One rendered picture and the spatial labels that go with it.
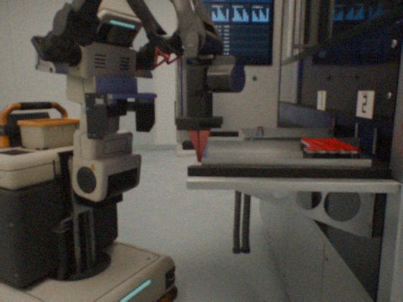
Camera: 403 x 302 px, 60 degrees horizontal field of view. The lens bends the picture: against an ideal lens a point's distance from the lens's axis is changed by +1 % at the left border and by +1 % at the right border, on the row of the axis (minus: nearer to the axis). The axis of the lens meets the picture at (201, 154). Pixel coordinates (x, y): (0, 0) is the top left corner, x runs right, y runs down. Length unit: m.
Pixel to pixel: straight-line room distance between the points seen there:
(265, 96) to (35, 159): 1.03
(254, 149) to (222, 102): 0.70
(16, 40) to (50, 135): 5.69
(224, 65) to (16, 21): 6.62
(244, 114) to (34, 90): 5.69
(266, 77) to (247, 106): 0.16
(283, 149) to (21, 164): 0.95
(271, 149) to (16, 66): 6.46
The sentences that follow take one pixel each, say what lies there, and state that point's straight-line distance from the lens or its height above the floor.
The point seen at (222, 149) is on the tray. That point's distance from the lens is 0.97.
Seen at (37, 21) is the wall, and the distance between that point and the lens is 7.04.
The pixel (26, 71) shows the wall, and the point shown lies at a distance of 7.09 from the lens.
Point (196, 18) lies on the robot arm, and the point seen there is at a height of 1.20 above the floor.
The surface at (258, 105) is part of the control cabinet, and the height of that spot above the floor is 0.98.
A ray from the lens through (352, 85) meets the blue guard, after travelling 0.97.
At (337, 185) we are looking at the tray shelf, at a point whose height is 0.87.
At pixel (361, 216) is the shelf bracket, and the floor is 0.78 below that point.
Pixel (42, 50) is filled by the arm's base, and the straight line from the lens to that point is 1.21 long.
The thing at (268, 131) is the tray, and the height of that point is 0.90.
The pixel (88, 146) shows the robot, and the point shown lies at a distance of 1.32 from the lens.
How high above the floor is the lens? 1.05
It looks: 10 degrees down
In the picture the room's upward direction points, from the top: straight up
